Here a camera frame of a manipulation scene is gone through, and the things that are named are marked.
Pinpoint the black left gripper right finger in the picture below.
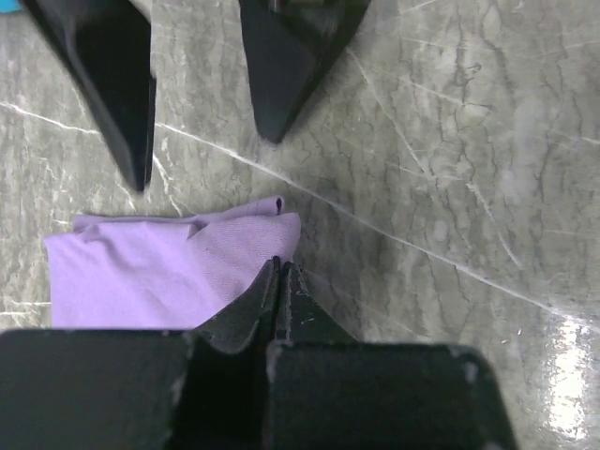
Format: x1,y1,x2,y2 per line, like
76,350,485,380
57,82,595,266
265,263,517,449

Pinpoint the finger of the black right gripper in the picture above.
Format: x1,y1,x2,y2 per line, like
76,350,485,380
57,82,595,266
22,0,157,192
239,0,369,144

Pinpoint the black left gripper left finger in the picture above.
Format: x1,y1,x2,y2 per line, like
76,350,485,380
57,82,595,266
1,258,280,449

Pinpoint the purple t-shirt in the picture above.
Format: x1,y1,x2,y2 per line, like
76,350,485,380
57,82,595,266
45,196,301,330

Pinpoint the folded teal t-shirt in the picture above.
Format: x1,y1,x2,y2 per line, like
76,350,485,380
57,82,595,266
0,0,23,14

